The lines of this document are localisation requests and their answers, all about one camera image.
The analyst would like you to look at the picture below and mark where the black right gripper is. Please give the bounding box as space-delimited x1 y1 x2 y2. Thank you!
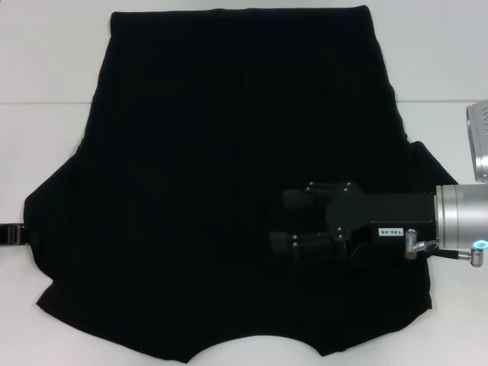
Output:
268 181 438 265

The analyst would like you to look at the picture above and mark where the black t-shirt with FREE print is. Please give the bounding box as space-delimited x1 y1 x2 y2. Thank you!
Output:
21 4 467 365

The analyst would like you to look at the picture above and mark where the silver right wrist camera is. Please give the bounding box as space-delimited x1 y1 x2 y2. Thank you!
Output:
465 99 488 184

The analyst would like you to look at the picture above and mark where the right arm cable with plug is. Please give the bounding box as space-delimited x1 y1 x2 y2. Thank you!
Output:
404 227 488 268

